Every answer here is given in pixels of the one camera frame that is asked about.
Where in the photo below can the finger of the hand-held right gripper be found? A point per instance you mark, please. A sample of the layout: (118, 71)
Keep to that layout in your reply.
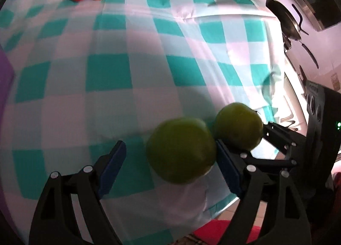
(277, 162)
(282, 137)

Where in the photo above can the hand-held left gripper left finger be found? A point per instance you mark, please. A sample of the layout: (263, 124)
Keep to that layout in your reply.
(112, 166)

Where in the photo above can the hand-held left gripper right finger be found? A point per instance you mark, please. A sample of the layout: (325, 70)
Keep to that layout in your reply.
(229, 171)

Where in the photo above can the green tomato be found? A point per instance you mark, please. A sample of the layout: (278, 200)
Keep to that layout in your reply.
(238, 125)
(181, 150)

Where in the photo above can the white box with purple trim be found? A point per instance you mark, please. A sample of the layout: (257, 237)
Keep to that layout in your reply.
(5, 85)

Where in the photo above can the red cloth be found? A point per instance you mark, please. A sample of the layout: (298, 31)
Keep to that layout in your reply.
(221, 231)

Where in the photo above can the teal checkered tablecloth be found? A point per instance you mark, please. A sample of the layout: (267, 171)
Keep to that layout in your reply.
(106, 74)

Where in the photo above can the black frying pan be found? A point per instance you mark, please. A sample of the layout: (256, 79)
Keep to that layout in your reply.
(285, 18)

